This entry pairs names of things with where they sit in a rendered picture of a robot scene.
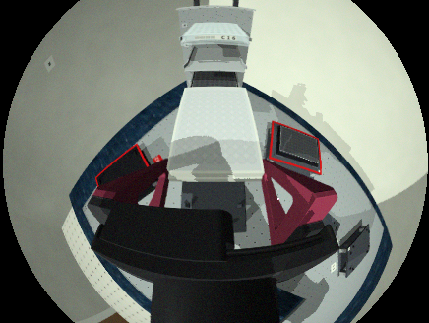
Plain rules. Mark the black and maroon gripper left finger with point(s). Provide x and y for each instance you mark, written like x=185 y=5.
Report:
x=127 y=188

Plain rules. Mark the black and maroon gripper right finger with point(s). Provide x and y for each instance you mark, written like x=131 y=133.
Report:
x=312 y=200

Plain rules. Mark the grey shelf rack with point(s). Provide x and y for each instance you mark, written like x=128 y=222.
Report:
x=215 y=57

